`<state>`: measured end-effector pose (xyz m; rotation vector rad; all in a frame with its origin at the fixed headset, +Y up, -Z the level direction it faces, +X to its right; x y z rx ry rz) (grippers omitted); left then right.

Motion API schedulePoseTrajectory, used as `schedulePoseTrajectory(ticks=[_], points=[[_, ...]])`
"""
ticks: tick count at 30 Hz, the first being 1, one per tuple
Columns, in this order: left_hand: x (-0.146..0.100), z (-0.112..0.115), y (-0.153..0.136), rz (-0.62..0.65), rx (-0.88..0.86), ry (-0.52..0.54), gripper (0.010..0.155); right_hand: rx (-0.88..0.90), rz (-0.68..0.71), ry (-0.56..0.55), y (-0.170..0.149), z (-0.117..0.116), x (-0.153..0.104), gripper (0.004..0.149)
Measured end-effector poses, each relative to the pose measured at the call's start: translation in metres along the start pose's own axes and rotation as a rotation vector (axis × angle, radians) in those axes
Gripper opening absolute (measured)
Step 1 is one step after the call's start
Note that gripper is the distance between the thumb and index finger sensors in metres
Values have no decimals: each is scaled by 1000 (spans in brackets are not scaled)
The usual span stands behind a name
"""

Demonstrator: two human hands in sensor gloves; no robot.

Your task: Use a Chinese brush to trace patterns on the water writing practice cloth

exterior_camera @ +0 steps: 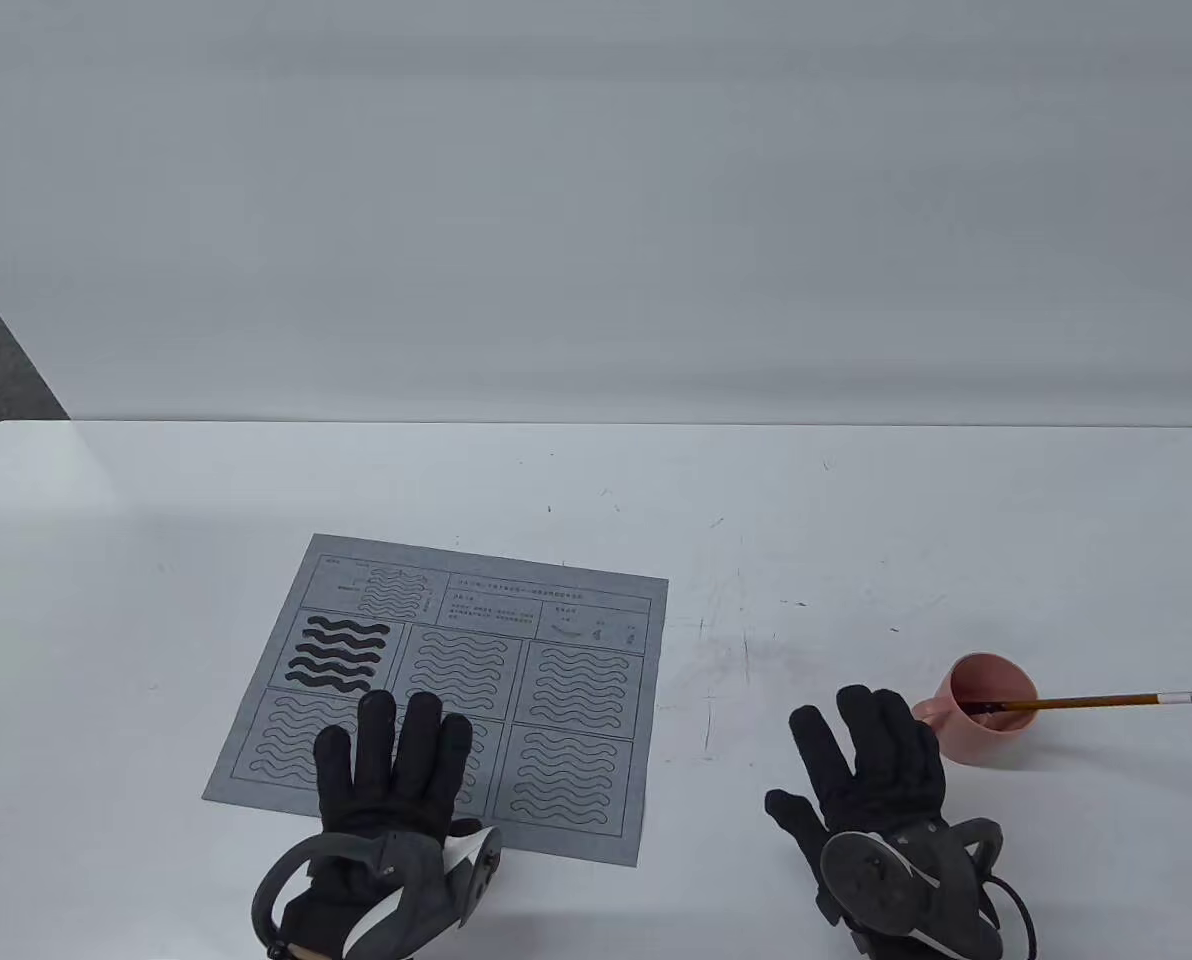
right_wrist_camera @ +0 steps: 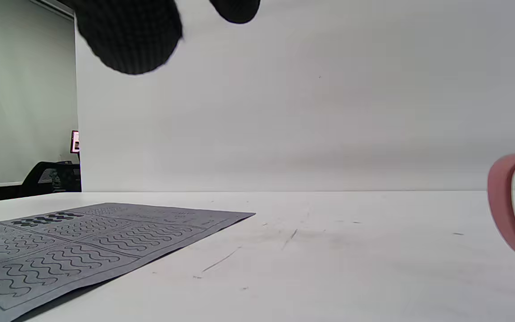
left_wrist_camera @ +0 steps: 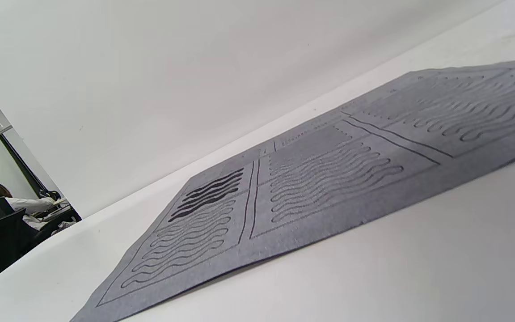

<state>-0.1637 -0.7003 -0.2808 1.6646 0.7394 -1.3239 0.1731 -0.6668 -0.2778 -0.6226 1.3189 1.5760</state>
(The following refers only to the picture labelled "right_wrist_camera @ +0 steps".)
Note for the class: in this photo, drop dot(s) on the person's right hand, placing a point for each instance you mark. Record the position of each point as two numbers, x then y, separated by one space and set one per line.
130 36

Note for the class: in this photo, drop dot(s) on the grey water writing practice cloth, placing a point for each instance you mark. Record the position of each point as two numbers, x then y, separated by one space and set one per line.
74 250

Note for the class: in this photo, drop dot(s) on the black office chair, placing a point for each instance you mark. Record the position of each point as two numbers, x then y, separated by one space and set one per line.
49 176

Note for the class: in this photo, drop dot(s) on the small lit screen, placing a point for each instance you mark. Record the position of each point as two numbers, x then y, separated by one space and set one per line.
75 142

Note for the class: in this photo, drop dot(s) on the white backdrop board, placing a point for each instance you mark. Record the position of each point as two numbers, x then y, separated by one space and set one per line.
311 112

